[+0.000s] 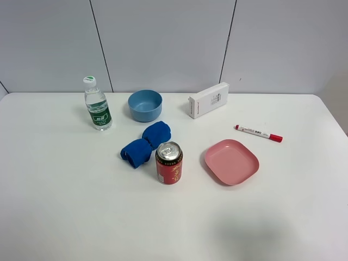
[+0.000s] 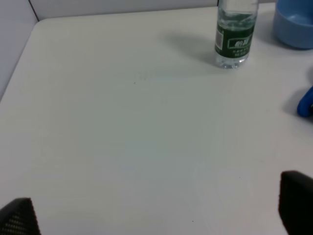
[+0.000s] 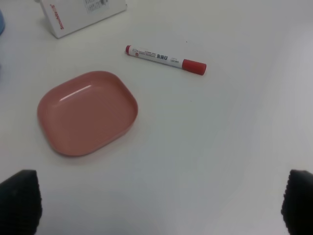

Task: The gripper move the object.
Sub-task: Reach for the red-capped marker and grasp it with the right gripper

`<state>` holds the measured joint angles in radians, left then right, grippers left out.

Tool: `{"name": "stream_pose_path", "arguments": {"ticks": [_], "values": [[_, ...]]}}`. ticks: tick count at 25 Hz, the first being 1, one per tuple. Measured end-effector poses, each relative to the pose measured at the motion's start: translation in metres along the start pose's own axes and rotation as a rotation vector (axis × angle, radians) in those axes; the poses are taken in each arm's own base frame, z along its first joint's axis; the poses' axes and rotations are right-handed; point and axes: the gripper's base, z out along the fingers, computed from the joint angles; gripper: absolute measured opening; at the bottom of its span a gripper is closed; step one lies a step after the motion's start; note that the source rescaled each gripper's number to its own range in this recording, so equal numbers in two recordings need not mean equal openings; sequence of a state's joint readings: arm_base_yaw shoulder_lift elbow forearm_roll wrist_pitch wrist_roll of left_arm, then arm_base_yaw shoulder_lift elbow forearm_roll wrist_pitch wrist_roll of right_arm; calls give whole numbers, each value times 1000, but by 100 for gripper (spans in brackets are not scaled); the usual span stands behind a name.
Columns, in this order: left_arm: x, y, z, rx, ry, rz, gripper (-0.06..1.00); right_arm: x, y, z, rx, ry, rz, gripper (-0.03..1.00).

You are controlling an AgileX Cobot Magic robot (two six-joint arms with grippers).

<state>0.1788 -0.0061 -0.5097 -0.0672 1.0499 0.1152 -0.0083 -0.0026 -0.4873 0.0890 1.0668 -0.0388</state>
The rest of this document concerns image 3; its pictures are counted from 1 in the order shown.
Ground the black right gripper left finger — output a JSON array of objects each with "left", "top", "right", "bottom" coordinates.
[{"left": 0, "top": 169, "right": 43, "bottom": 235}]

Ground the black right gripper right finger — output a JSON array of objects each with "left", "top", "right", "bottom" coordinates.
[{"left": 281, "top": 169, "right": 313, "bottom": 235}]

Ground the red white marker pen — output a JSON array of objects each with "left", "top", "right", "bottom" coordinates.
[{"left": 125, "top": 45, "right": 206, "bottom": 75}]

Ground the pink square plastic plate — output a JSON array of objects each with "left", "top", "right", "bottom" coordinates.
[{"left": 37, "top": 71, "right": 138, "bottom": 157}]

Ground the blue plastic bowl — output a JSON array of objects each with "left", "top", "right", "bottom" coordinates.
[{"left": 0, "top": 10, "right": 5, "bottom": 35}]

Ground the white cardboard box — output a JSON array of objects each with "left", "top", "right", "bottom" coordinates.
[{"left": 39, "top": 0, "right": 127, "bottom": 39}]

